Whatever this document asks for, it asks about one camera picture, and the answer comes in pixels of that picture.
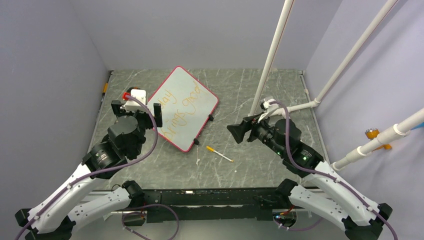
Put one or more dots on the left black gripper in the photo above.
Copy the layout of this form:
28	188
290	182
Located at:
117	106

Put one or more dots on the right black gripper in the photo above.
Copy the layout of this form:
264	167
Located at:
238	130

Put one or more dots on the red-framed whiteboard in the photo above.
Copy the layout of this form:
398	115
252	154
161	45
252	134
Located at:
186	105

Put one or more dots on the white marker pen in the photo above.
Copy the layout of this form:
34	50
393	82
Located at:
223	156

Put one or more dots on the yellow marker cap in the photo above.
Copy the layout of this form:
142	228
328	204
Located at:
210	149

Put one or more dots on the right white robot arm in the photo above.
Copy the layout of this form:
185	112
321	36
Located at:
356	215

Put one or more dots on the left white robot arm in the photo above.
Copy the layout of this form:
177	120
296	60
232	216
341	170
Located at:
63	213

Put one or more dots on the orange tool at edge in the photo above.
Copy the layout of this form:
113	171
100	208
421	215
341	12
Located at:
104	90

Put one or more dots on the white PVC pipe right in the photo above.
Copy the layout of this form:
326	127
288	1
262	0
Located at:
395	132

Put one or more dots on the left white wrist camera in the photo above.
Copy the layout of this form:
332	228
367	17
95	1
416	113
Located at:
132	99

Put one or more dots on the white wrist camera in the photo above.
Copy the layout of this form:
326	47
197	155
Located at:
132	99
268	107

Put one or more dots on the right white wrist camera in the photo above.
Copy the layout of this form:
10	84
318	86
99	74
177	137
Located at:
268	107

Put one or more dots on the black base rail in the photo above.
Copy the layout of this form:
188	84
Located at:
259	203

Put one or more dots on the white PVC pipe frame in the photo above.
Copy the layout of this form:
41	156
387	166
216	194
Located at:
302	25

